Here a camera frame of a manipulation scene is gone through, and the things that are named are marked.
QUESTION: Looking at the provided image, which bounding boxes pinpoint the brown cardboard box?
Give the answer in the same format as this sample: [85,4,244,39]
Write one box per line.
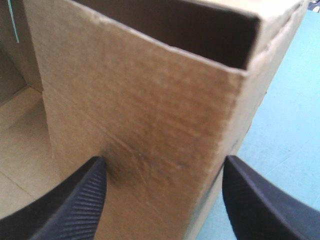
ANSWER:
[0,0,311,240]

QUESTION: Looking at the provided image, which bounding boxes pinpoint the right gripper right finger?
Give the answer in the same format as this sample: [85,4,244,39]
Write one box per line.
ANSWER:
[221,155,320,240]

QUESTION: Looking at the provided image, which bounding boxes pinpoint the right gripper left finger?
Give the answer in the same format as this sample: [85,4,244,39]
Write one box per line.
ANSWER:
[0,155,108,240]

